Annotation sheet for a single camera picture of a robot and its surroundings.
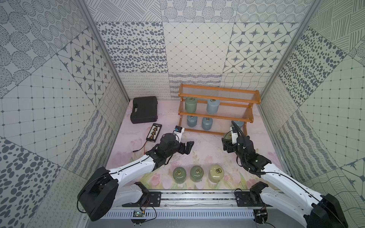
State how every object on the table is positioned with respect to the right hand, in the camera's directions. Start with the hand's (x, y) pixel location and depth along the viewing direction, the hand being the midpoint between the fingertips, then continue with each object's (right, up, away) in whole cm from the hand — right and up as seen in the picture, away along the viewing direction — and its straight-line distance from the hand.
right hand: (229, 139), depth 84 cm
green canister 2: (-20, -17, -9) cm, 28 cm away
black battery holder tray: (-49, +2, +15) cm, 52 cm away
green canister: (-30, -18, -9) cm, 36 cm away
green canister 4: (-3, +3, -8) cm, 9 cm away
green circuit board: (-51, -36, -12) cm, 64 cm away
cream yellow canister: (-10, -17, -9) cm, 21 cm away
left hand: (-23, -1, -4) cm, 24 cm away
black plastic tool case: (-59, +18, +25) cm, 67 cm away
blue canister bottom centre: (-12, +9, +13) cm, 19 cm away
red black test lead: (-56, -7, +11) cm, 58 cm away
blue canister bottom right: (+11, +8, +15) cm, 20 cm away
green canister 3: (-23, +21, +5) cm, 32 cm away
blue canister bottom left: (-22, +10, +15) cm, 29 cm away
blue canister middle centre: (-9, +20, +4) cm, 23 cm away
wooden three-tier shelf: (-13, +18, +11) cm, 24 cm away
